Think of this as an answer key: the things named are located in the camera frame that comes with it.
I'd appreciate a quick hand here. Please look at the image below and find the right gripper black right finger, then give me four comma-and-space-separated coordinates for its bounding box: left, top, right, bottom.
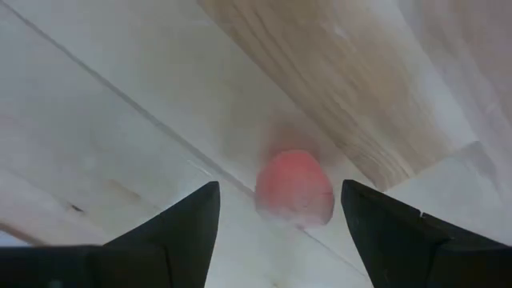
341, 178, 512, 288

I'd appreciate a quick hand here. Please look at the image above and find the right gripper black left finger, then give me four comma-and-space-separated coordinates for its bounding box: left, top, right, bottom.
0, 181, 222, 288

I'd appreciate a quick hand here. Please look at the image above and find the small pink toy peach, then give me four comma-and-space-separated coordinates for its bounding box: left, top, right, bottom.
254, 150, 335, 227

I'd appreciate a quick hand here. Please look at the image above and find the white perforated plastic basket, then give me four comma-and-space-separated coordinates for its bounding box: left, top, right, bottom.
0, 0, 512, 288

